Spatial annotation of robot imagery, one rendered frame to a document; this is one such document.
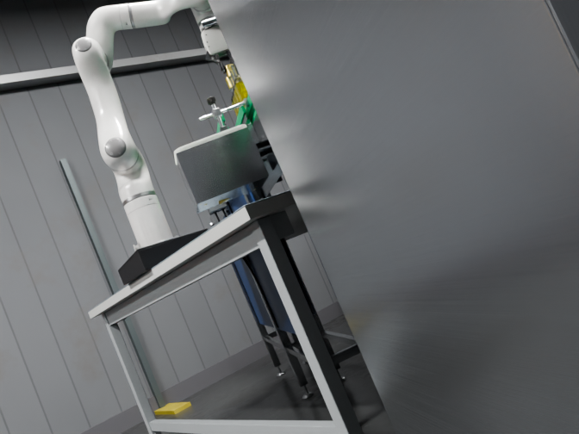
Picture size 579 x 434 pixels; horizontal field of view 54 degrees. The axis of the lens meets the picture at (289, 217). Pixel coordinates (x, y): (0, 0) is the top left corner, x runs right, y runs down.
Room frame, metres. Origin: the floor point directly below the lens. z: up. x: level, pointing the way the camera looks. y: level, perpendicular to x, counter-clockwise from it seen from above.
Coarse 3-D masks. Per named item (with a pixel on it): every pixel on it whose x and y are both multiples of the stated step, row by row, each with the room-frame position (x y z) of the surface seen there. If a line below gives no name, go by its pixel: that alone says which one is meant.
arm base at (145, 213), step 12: (132, 204) 1.93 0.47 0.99; (144, 204) 1.93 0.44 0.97; (156, 204) 1.96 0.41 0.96; (132, 216) 1.94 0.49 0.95; (144, 216) 1.93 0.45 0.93; (156, 216) 1.94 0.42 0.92; (132, 228) 1.96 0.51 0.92; (144, 228) 1.92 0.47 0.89; (156, 228) 1.93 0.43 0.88; (168, 228) 1.97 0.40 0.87; (144, 240) 1.93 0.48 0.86; (156, 240) 1.92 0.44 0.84
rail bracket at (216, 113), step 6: (210, 96) 1.80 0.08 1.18; (210, 102) 1.80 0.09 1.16; (240, 102) 1.83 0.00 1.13; (246, 102) 1.82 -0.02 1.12; (216, 108) 1.80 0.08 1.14; (228, 108) 1.81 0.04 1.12; (234, 108) 1.82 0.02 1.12; (210, 114) 1.80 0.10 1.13; (216, 114) 1.80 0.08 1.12; (222, 126) 1.80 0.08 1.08
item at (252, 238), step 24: (240, 240) 1.42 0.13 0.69; (264, 240) 1.33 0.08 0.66; (192, 264) 1.68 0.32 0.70; (216, 264) 1.57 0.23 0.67; (288, 264) 1.35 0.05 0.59; (168, 288) 1.88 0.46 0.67; (288, 288) 1.33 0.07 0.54; (120, 312) 2.35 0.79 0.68; (288, 312) 1.35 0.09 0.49; (120, 336) 2.54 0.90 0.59; (312, 336) 1.34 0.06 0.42; (120, 360) 2.55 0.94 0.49; (312, 360) 1.34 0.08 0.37; (336, 384) 1.34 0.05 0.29; (144, 408) 2.53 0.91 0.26; (336, 408) 1.33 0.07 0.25; (192, 432) 2.14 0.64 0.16; (216, 432) 1.95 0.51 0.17; (240, 432) 1.80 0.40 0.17; (264, 432) 1.67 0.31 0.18; (288, 432) 1.56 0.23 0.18; (312, 432) 1.46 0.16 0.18; (336, 432) 1.38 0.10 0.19; (360, 432) 1.35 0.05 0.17
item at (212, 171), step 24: (216, 144) 1.60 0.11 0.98; (240, 144) 1.62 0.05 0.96; (264, 144) 1.76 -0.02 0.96; (192, 168) 1.58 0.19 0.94; (216, 168) 1.60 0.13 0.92; (240, 168) 1.61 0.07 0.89; (264, 168) 1.62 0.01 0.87; (192, 192) 1.58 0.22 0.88; (216, 192) 1.59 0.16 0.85; (240, 192) 1.71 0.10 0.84
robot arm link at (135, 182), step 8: (144, 160) 2.07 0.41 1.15; (136, 168) 2.02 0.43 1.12; (144, 168) 2.05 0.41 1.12; (120, 176) 2.03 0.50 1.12; (128, 176) 2.02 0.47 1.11; (136, 176) 2.02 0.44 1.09; (144, 176) 2.02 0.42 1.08; (120, 184) 2.02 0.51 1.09; (128, 184) 1.94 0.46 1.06; (136, 184) 1.94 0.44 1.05; (144, 184) 1.95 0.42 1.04; (152, 184) 1.99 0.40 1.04; (120, 192) 1.96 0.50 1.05; (128, 192) 1.93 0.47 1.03; (136, 192) 1.93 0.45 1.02; (144, 192) 1.94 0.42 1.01; (152, 192) 1.97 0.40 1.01; (128, 200) 1.94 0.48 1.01
